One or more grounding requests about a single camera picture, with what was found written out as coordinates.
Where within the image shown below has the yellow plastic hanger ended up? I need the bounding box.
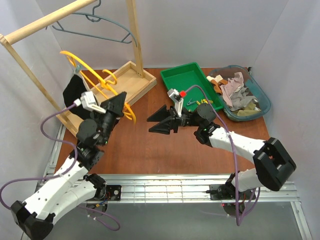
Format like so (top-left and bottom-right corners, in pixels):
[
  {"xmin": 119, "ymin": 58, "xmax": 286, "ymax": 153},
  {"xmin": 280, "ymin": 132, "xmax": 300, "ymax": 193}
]
[{"xmin": 60, "ymin": 50, "xmax": 137, "ymax": 124}]

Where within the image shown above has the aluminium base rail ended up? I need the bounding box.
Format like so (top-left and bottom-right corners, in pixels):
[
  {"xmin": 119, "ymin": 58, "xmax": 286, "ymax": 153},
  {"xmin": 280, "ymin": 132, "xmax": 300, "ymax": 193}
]
[{"xmin": 31, "ymin": 174, "xmax": 301, "ymax": 205}]

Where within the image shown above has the blue plastic hanger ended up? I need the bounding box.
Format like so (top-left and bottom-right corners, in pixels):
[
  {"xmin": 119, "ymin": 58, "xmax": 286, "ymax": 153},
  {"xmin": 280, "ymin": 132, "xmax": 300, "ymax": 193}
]
[{"xmin": 51, "ymin": 0, "xmax": 138, "ymax": 46}]

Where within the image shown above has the teal clothespin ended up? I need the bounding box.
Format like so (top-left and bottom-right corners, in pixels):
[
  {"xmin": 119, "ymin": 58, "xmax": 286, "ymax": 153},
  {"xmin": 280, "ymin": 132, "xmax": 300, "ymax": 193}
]
[{"xmin": 74, "ymin": 65, "xmax": 82, "ymax": 74}]

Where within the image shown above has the wooden clothes rack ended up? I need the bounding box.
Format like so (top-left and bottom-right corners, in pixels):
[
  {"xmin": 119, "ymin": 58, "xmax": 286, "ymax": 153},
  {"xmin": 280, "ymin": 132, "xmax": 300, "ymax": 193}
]
[{"xmin": 0, "ymin": 0, "xmax": 157, "ymax": 137}]

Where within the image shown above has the green plastic tray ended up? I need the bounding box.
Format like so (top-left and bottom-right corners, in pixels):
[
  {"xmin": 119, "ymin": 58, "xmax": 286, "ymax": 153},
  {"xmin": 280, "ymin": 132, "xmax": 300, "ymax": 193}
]
[{"xmin": 160, "ymin": 62, "xmax": 224, "ymax": 111}]

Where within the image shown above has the clear plastic laundry bin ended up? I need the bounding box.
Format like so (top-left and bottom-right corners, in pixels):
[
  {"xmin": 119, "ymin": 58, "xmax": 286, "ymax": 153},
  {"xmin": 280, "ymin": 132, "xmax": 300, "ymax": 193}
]
[{"xmin": 206, "ymin": 65, "xmax": 271, "ymax": 122}]

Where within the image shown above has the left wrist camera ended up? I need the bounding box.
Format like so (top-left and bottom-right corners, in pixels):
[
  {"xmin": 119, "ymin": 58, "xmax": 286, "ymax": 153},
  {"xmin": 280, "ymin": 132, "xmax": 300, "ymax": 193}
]
[{"xmin": 80, "ymin": 91, "xmax": 106, "ymax": 114}]

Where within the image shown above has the yellow clothespin right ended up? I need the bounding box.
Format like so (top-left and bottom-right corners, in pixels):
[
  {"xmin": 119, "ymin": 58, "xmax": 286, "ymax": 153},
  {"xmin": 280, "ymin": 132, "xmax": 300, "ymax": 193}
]
[{"xmin": 196, "ymin": 99, "xmax": 214, "ymax": 105}]

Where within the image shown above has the pile of clothes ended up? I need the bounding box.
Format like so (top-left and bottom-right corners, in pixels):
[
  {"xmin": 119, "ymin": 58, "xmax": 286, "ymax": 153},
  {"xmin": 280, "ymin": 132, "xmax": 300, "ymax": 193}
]
[{"xmin": 206, "ymin": 71, "xmax": 261, "ymax": 117}]

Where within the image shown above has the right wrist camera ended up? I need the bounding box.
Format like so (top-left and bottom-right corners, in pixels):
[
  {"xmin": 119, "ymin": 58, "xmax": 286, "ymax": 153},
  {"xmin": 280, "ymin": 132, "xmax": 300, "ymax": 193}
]
[{"xmin": 167, "ymin": 88, "xmax": 187, "ymax": 117}]

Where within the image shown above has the dark grey clothespin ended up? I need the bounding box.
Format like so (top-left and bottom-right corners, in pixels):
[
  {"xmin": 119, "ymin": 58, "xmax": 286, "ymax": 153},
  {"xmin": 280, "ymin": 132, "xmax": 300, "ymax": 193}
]
[{"xmin": 186, "ymin": 99, "xmax": 196, "ymax": 106}]

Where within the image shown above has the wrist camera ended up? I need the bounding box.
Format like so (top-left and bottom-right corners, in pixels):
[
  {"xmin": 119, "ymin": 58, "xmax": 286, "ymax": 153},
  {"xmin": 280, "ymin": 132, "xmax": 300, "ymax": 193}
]
[
  {"xmin": 80, "ymin": 91, "xmax": 106, "ymax": 114},
  {"xmin": 167, "ymin": 88, "xmax": 187, "ymax": 117}
]

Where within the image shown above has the black underwear beige waistband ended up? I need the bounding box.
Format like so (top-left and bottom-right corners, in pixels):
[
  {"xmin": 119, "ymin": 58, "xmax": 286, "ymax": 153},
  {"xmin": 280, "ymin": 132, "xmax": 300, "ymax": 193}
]
[{"xmin": 62, "ymin": 74, "xmax": 91, "ymax": 120}]

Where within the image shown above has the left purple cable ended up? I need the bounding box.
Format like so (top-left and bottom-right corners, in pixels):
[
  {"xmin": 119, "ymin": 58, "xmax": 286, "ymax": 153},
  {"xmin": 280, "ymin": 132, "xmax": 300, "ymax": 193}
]
[{"xmin": 0, "ymin": 99, "xmax": 121, "ymax": 231}]

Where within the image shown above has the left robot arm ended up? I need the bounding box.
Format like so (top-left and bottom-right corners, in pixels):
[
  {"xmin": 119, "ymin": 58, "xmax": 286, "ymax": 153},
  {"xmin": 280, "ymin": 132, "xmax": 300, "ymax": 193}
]
[{"xmin": 9, "ymin": 91, "xmax": 127, "ymax": 240}]

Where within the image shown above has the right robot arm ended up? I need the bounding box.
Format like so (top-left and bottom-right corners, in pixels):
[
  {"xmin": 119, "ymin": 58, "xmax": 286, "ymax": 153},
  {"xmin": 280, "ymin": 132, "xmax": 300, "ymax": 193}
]
[{"xmin": 147, "ymin": 103, "xmax": 297, "ymax": 193}]

